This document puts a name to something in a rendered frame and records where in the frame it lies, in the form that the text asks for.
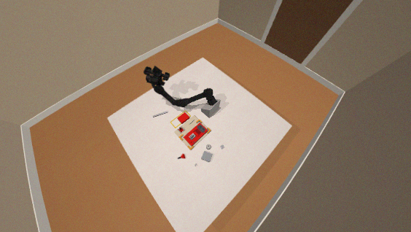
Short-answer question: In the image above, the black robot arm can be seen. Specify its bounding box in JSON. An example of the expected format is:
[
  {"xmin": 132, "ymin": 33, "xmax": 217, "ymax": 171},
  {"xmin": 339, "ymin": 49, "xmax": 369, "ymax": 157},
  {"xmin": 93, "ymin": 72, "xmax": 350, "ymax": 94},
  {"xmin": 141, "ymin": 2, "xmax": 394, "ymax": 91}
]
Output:
[{"xmin": 146, "ymin": 75, "xmax": 217, "ymax": 107}]

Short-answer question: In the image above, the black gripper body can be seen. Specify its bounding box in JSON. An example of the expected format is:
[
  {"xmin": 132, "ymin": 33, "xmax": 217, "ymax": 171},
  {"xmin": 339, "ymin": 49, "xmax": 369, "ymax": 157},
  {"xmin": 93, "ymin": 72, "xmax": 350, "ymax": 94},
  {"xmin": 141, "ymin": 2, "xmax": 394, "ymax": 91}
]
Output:
[{"xmin": 143, "ymin": 66, "xmax": 170, "ymax": 82}]

